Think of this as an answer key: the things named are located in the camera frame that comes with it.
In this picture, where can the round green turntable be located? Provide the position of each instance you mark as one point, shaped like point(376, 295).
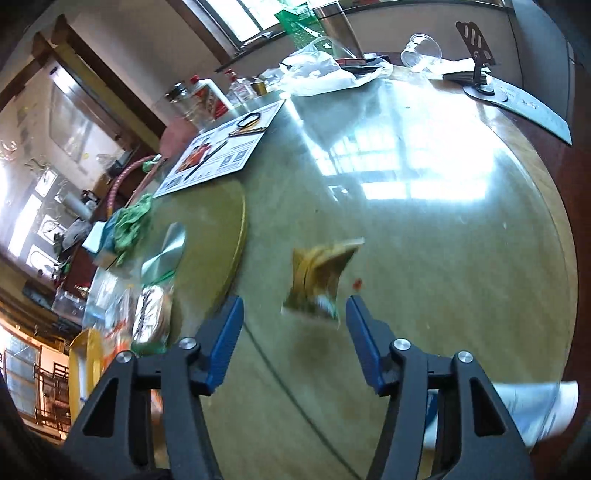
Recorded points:
point(217, 230)

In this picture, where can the white box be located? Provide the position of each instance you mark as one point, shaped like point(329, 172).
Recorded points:
point(96, 235)

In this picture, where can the metal thermos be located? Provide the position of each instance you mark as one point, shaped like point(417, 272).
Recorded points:
point(339, 27)

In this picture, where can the printed flyer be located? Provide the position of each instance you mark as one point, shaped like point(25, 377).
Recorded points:
point(231, 143)

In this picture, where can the red chair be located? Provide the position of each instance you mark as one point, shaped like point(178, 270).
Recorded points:
point(178, 136)

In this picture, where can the pink hoop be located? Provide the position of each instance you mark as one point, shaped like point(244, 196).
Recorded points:
point(121, 177)

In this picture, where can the clear plastic cup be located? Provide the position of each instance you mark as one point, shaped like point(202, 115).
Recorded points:
point(418, 53)

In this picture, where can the black pen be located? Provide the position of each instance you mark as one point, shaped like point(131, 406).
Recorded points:
point(203, 158)

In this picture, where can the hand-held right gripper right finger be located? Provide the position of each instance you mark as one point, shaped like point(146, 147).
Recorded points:
point(364, 341)

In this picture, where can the silver metal disc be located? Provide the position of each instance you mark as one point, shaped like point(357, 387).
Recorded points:
point(164, 254)

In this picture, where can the black phone stand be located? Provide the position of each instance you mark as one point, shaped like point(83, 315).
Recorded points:
point(478, 44)

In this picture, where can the green cloth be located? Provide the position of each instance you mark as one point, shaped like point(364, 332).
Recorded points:
point(131, 224)

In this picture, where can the glass jar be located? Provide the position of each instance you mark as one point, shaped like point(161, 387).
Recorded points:
point(184, 108)

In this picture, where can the clear plastic container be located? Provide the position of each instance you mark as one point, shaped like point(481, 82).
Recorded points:
point(69, 302)

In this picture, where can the yellow green snack packet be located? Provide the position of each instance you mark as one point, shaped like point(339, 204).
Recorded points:
point(318, 281)

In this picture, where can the clear bottle red cap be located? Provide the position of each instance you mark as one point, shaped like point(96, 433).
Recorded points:
point(238, 90)

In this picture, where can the clear plastic bag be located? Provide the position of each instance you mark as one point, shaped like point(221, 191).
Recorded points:
point(318, 74)

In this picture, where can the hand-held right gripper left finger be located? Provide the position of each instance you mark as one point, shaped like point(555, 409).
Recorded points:
point(226, 341)

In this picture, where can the white liquor bottle red label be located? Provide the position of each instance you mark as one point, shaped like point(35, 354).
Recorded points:
point(210, 97)

